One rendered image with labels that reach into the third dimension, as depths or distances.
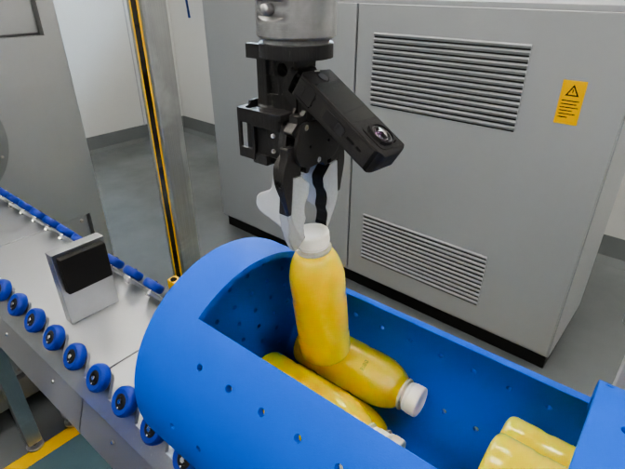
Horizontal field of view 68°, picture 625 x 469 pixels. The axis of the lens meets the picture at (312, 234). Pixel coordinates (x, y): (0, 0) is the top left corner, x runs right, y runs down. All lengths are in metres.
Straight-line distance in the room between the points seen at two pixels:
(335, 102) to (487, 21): 1.52
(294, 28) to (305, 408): 0.32
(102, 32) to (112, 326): 4.34
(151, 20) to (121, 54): 4.12
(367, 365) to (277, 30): 0.40
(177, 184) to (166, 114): 0.17
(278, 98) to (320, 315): 0.25
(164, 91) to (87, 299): 0.48
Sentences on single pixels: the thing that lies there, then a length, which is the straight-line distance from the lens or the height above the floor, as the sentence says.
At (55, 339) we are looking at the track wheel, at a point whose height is 0.97.
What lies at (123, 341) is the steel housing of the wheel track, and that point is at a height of 0.93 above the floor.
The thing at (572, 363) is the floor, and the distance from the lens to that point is 2.47.
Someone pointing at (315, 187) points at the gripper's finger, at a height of 1.31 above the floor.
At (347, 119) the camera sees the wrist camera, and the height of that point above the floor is 1.41.
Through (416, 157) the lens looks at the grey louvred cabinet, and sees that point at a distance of 2.13.
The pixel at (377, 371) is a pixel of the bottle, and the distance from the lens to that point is 0.61.
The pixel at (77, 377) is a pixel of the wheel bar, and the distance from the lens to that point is 0.91.
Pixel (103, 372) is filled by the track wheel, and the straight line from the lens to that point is 0.82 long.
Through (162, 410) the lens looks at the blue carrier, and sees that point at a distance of 0.55.
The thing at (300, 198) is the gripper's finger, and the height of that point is 1.32.
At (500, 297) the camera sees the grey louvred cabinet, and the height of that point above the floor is 0.30.
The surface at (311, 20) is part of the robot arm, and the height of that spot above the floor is 1.48.
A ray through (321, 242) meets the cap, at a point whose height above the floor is 1.26.
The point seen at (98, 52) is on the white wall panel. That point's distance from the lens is 5.14.
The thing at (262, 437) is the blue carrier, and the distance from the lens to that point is 0.44.
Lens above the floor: 1.51
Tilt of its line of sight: 29 degrees down
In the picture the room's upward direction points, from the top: straight up
